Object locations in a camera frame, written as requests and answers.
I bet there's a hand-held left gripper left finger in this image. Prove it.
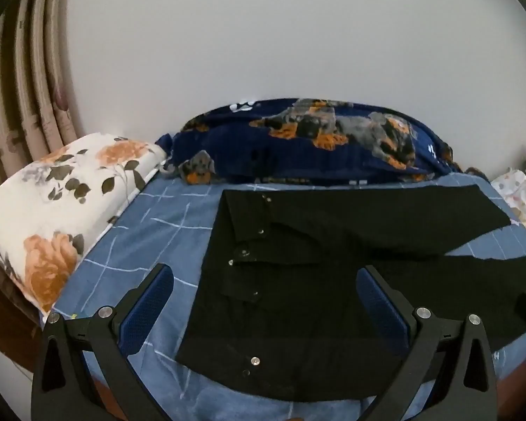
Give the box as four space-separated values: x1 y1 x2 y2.
31 263 189 421

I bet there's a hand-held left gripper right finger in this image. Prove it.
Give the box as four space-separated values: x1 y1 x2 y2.
355 265 498 421

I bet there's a black button-up shirt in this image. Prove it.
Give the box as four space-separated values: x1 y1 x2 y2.
175 185 526 404

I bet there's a blue checked bed sheet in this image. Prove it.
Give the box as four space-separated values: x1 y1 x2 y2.
39 171 526 421

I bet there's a white floral pillow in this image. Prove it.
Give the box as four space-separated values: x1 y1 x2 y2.
0 133 167 314

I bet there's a navy dog-print pillow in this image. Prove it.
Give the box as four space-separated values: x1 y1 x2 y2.
155 98 465 186

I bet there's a beige pleated curtain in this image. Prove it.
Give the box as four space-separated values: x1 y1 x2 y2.
0 0 84 194

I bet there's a brown wooden bed frame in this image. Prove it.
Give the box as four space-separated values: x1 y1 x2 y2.
0 246 45 371

